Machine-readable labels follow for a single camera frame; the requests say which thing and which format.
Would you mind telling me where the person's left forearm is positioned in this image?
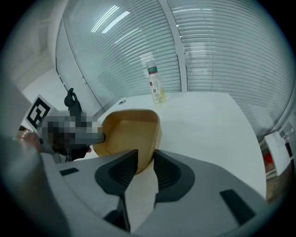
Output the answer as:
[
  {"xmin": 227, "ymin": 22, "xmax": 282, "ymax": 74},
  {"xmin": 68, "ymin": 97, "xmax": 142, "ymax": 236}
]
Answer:
[{"xmin": 15, "ymin": 129, "xmax": 40, "ymax": 149}]

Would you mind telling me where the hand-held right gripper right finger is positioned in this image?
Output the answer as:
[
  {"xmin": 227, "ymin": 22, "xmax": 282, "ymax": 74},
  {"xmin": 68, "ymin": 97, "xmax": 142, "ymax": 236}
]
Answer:
[{"xmin": 138, "ymin": 149, "xmax": 274, "ymax": 237}]

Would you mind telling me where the white table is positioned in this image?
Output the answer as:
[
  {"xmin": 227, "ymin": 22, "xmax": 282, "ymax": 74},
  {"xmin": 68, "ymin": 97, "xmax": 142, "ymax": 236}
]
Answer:
[{"xmin": 101, "ymin": 92, "xmax": 267, "ymax": 232}]

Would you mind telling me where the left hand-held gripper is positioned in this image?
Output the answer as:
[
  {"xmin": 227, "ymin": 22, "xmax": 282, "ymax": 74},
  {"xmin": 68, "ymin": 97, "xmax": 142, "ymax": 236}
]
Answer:
[{"xmin": 24, "ymin": 93, "xmax": 107, "ymax": 145}]

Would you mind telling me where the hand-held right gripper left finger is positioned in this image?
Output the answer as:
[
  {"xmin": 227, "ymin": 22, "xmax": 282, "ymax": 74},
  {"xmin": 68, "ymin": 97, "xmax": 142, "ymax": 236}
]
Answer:
[{"xmin": 43, "ymin": 149, "xmax": 139, "ymax": 233}]

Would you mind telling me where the clear plastic drink bottle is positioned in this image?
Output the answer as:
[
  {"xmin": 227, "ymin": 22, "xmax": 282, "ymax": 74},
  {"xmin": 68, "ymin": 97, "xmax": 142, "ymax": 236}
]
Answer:
[{"xmin": 146, "ymin": 61, "xmax": 167, "ymax": 104}]

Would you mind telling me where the yellow square plastic bowl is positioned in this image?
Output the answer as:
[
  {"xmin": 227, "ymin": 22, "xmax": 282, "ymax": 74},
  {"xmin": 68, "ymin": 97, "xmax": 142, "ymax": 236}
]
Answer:
[{"xmin": 92, "ymin": 108, "xmax": 163, "ymax": 175}]

